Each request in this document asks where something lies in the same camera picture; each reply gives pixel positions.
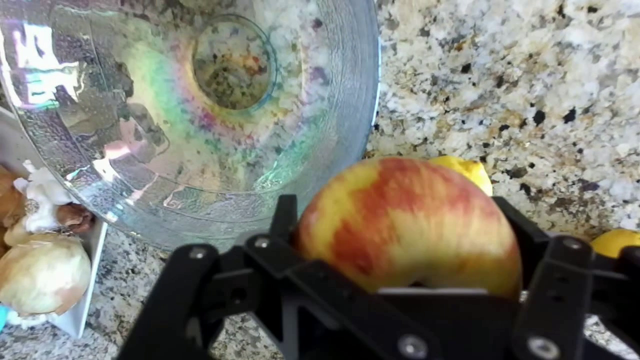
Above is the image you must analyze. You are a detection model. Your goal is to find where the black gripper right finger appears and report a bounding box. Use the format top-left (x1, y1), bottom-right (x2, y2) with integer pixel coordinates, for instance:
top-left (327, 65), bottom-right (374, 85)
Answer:
top-left (495, 195), bottom-right (640, 360)

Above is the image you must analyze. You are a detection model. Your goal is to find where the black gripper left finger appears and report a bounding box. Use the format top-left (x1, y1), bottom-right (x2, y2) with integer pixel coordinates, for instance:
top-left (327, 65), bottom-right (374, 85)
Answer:
top-left (115, 194), bottom-right (442, 360)

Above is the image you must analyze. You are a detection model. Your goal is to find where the yellow lemon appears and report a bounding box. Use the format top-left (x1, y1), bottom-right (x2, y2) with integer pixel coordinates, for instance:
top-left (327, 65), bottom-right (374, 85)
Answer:
top-left (588, 226), bottom-right (640, 262)
top-left (425, 153), bottom-right (495, 199)

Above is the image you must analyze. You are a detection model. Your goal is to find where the red yellow apple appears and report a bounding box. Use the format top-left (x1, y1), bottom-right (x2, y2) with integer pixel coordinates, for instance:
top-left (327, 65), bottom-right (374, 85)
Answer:
top-left (294, 155), bottom-right (524, 299)

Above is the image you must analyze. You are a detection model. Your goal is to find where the clear glass bowl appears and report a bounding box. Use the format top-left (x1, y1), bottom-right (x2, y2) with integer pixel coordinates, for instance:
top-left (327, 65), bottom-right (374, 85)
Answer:
top-left (0, 0), bottom-right (384, 254)

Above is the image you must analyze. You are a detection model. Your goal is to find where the white rectangular plate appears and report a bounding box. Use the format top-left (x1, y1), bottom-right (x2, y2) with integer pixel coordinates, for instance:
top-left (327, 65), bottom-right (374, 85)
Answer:
top-left (0, 105), bottom-right (110, 340)

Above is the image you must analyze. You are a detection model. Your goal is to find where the small brown shallot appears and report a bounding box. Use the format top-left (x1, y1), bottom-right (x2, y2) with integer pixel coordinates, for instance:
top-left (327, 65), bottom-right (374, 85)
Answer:
top-left (56, 199), bottom-right (96, 233)

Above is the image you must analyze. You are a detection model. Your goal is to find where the large yellow onion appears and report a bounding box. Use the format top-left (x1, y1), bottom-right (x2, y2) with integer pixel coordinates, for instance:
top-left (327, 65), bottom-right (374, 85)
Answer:
top-left (0, 231), bottom-right (94, 320)

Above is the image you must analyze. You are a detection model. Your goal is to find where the white garlic bulb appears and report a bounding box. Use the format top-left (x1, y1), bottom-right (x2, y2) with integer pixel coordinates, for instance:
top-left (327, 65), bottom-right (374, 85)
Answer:
top-left (10, 158), bottom-right (67, 231)

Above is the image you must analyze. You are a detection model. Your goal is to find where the brown onion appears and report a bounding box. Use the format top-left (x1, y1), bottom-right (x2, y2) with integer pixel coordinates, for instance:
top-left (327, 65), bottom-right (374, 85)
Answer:
top-left (0, 165), bottom-right (25, 231)

